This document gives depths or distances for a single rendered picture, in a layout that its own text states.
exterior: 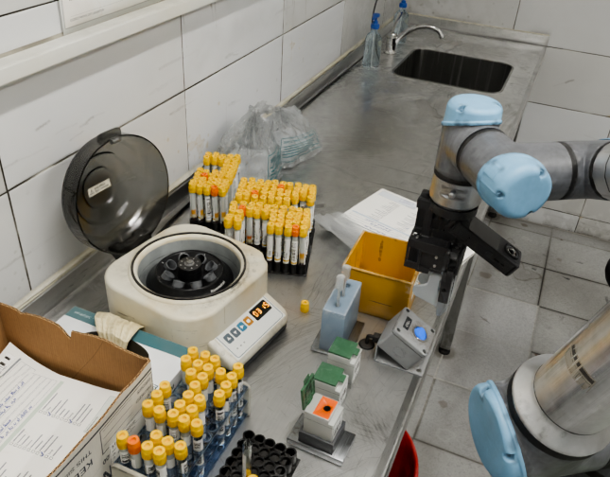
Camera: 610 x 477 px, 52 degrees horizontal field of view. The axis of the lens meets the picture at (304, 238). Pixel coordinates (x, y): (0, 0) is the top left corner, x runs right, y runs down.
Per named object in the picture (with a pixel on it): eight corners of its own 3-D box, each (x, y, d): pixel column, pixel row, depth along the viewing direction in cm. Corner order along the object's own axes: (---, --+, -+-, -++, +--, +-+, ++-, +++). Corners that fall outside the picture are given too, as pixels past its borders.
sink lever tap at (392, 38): (438, 63, 249) (444, 28, 242) (381, 53, 256) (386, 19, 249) (447, 52, 263) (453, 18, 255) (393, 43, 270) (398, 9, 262)
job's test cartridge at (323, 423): (330, 451, 92) (334, 423, 88) (301, 439, 93) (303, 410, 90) (340, 432, 95) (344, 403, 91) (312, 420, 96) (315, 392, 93)
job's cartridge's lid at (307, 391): (303, 387, 87) (299, 386, 88) (305, 411, 90) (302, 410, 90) (314, 369, 90) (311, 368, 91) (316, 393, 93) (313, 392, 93)
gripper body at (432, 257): (415, 246, 103) (427, 181, 97) (467, 260, 101) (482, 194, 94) (402, 271, 97) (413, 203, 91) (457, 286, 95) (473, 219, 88)
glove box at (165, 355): (162, 427, 95) (157, 382, 90) (37, 376, 103) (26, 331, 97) (203, 373, 105) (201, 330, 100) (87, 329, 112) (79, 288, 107)
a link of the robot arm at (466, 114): (463, 114, 79) (436, 90, 86) (447, 191, 85) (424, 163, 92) (519, 113, 81) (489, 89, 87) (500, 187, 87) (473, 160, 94)
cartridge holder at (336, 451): (341, 468, 91) (343, 451, 89) (286, 443, 94) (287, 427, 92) (355, 440, 95) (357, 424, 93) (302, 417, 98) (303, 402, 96)
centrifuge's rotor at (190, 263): (196, 333, 105) (194, 300, 101) (129, 298, 111) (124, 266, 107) (251, 287, 116) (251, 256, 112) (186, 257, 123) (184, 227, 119)
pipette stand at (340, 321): (348, 362, 109) (354, 318, 104) (310, 350, 111) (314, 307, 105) (364, 326, 117) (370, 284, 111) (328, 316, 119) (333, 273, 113)
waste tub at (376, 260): (404, 326, 118) (412, 284, 112) (337, 307, 121) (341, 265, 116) (420, 286, 128) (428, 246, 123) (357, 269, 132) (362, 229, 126)
